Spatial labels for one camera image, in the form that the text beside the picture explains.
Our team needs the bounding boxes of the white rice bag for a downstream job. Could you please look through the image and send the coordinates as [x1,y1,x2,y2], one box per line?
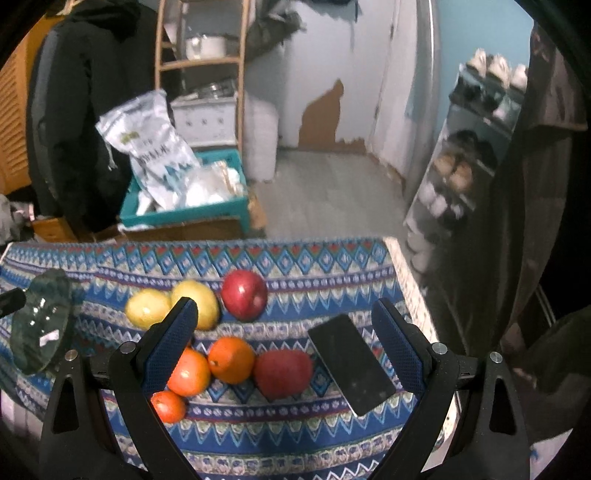
[95,89,201,211]

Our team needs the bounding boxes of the matte red apple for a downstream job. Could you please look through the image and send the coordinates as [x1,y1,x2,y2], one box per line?
[252,349,314,401]

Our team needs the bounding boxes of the white patterned storage box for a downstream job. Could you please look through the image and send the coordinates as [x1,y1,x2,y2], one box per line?
[170,97,238,149]

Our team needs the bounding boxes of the shiny red apple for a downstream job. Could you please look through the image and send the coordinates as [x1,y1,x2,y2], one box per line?
[221,270,267,322]

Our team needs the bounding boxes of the white cooking pot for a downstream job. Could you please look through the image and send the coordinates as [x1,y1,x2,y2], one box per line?
[185,35,228,60]

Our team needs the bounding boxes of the wooden ladder shelf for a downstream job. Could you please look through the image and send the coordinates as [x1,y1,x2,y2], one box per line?
[154,0,252,153]

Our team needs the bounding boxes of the large orange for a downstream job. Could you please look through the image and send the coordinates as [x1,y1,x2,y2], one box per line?
[166,348,211,397]

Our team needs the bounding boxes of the yellow pear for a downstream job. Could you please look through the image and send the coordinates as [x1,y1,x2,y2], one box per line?
[124,288,171,330]
[170,280,221,331]

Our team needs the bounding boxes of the dark glass bowl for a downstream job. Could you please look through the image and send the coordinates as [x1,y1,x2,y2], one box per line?
[9,269,73,376]

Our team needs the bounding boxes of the black hanging jacket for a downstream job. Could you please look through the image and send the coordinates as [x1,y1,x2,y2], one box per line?
[26,1,157,233]

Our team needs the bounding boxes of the black smartphone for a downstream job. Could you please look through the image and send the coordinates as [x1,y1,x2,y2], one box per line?
[308,315,397,417]

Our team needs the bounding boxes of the dark hanging bag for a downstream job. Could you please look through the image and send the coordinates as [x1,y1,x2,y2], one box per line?
[245,1,303,59]

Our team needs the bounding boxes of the clear plastic bag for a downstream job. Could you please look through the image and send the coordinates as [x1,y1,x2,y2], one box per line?
[182,160,246,208]

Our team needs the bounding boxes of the teal plastic crate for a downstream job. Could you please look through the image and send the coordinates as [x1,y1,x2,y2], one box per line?
[119,148,250,232]

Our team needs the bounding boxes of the steel pot lower shelf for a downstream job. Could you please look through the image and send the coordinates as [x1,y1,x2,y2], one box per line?
[186,78,236,100]

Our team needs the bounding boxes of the metal shoe rack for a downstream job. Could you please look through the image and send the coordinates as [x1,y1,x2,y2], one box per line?
[405,48,528,274]

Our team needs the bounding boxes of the blue patterned tablecloth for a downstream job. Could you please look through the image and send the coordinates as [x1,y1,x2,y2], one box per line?
[0,236,463,480]

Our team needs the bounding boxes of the wooden louvered wardrobe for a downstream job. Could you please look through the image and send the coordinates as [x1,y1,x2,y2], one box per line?
[0,38,32,195]

